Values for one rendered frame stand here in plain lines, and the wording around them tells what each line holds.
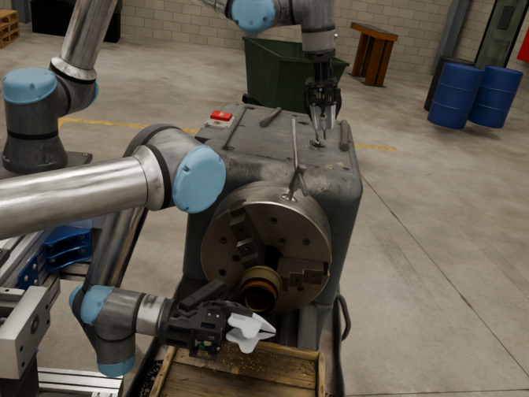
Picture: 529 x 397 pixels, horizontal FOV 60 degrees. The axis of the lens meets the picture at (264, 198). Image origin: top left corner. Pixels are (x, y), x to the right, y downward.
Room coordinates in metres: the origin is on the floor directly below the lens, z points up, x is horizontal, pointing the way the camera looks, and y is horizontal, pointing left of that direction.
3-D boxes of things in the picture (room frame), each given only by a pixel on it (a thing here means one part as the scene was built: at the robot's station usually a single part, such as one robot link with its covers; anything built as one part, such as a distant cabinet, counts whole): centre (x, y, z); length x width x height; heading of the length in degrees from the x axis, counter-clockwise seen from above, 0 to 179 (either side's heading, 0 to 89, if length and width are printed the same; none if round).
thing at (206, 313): (0.67, 0.09, 1.08); 0.12 x 0.09 x 0.08; 88
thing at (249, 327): (0.67, -0.02, 1.10); 0.09 x 0.06 x 0.03; 88
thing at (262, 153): (1.37, -0.02, 1.06); 0.59 x 0.48 x 0.39; 178
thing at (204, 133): (1.26, 0.18, 1.24); 0.09 x 0.08 x 0.03; 178
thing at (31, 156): (1.07, 0.60, 1.21); 0.15 x 0.15 x 0.10
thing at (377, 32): (10.04, -1.61, 0.50); 1.61 x 0.44 x 1.00; 14
